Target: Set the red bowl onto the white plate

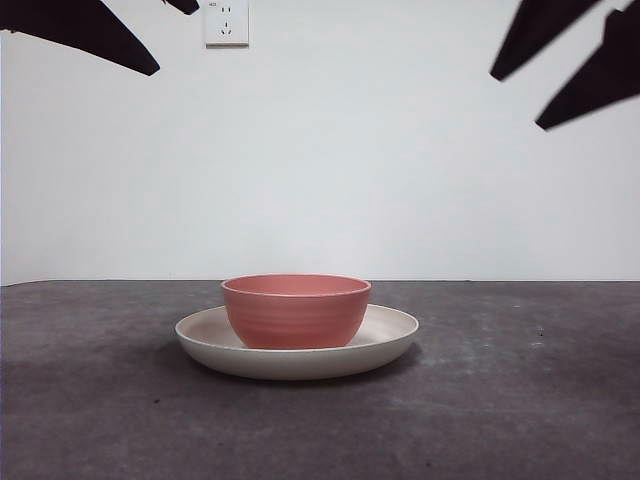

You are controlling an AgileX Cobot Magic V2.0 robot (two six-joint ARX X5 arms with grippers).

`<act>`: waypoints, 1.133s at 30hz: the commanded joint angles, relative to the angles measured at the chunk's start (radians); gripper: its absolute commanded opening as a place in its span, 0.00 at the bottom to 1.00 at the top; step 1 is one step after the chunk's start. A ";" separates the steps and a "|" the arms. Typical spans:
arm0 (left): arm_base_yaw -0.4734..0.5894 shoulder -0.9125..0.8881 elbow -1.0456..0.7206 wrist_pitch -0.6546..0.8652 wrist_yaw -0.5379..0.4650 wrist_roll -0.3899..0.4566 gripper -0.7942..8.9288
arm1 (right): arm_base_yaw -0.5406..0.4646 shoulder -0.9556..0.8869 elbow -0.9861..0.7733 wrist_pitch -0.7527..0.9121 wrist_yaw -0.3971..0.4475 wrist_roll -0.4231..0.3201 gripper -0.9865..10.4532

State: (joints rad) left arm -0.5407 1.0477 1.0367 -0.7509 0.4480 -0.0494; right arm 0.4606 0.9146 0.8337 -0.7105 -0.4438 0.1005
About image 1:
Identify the red ribbed bowl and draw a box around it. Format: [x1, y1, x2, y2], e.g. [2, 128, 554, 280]
[220, 273, 372, 350]

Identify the white round plate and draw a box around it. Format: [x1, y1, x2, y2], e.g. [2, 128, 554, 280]
[174, 303, 419, 381]

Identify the white wall socket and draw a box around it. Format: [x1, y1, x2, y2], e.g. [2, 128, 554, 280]
[204, 0, 250, 49]

